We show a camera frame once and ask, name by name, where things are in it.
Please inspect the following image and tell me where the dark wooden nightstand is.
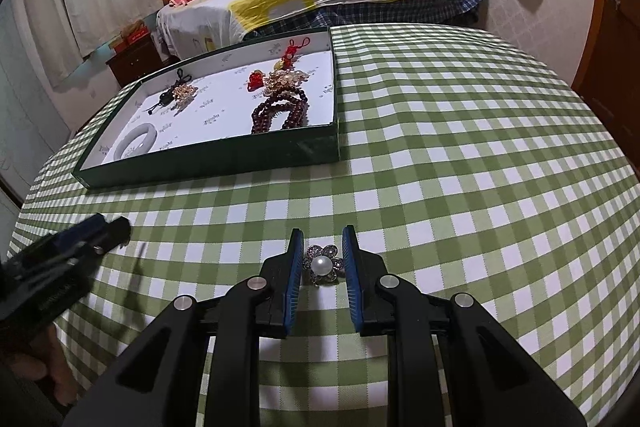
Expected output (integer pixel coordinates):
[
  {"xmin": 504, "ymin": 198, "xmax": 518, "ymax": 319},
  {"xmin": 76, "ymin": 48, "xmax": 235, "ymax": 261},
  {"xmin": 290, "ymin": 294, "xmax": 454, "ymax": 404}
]
[{"xmin": 106, "ymin": 34, "xmax": 166, "ymax": 88}]

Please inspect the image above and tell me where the person's left hand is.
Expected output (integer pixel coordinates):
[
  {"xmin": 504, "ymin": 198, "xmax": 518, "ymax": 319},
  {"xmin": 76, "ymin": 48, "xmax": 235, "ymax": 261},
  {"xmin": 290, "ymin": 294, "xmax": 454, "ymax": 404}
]
[{"xmin": 0, "ymin": 322, "xmax": 76, "ymax": 408}]

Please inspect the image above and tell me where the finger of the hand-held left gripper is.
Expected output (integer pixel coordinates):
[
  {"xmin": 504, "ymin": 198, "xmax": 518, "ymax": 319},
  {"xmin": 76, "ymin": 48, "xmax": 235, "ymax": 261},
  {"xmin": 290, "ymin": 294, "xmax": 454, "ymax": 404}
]
[
  {"xmin": 92, "ymin": 216, "xmax": 132, "ymax": 255},
  {"xmin": 47, "ymin": 213, "xmax": 108, "ymax": 253}
]

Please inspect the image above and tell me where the blue plaid mattress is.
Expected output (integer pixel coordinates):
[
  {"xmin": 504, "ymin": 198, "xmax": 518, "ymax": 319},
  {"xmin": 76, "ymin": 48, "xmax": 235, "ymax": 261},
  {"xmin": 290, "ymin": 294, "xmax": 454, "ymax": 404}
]
[{"xmin": 245, "ymin": 0, "xmax": 486, "ymax": 40}]

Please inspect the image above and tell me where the red knot charm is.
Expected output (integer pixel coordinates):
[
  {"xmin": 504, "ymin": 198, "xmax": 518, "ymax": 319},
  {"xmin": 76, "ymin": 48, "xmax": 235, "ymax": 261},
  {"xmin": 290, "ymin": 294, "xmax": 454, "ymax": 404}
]
[{"xmin": 277, "ymin": 36, "xmax": 312, "ymax": 70}]

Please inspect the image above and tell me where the wooden door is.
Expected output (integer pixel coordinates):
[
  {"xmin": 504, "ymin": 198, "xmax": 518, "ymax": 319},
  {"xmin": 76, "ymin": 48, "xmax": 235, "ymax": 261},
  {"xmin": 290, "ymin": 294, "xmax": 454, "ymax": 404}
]
[{"xmin": 570, "ymin": 0, "xmax": 640, "ymax": 158}]

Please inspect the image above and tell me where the white wardrobe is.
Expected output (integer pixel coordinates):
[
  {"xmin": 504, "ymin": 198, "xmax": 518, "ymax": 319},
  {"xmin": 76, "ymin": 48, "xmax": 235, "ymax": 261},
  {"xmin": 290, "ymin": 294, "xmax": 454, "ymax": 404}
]
[{"xmin": 0, "ymin": 0, "xmax": 71, "ymax": 208}]

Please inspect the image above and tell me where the silver pearl flower brooch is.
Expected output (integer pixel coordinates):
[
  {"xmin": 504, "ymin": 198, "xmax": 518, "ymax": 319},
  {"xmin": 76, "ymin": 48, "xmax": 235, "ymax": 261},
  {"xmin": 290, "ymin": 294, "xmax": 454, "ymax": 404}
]
[{"xmin": 302, "ymin": 244, "xmax": 346, "ymax": 285}]

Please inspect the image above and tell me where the dark red bead bracelet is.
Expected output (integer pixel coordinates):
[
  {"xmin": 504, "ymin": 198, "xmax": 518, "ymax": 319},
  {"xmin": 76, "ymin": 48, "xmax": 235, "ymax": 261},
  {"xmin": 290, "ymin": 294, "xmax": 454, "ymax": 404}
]
[{"xmin": 249, "ymin": 88, "xmax": 310, "ymax": 135}]

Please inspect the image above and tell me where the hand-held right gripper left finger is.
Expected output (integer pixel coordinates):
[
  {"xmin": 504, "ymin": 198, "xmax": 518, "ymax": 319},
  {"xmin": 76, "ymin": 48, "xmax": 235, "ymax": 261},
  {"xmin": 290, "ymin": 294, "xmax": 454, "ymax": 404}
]
[{"xmin": 62, "ymin": 228, "xmax": 307, "ymax": 427}]

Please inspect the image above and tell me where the white jade bangle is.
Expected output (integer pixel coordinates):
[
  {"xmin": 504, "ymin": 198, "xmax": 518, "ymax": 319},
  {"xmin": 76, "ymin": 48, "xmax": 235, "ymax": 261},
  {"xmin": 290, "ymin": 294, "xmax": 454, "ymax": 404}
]
[{"xmin": 109, "ymin": 123, "xmax": 157, "ymax": 160}]

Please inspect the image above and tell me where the gold flower brooch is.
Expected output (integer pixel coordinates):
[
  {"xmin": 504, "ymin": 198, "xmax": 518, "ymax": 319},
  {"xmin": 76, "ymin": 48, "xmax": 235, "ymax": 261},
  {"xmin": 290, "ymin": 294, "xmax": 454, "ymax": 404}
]
[{"xmin": 262, "ymin": 69, "xmax": 307, "ymax": 94}]

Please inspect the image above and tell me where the green checked tablecloth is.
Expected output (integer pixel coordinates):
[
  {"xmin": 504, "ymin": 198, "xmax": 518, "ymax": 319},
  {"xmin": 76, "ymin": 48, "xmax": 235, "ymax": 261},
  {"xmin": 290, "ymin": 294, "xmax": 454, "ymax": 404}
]
[{"xmin": 7, "ymin": 23, "xmax": 632, "ymax": 427}]

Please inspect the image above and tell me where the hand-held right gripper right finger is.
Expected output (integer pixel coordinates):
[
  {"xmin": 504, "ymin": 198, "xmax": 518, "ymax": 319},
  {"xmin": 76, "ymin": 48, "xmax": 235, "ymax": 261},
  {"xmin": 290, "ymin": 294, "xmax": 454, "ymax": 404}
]
[{"xmin": 341, "ymin": 224, "xmax": 587, "ymax": 427}]

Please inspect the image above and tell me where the green jewelry box white inside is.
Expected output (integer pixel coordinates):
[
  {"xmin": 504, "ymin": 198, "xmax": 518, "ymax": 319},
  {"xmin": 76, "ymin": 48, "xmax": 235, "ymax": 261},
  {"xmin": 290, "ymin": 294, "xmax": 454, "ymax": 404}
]
[{"xmin": 71, "ymin": 25, "xmax": 341, "ymax": 192}]

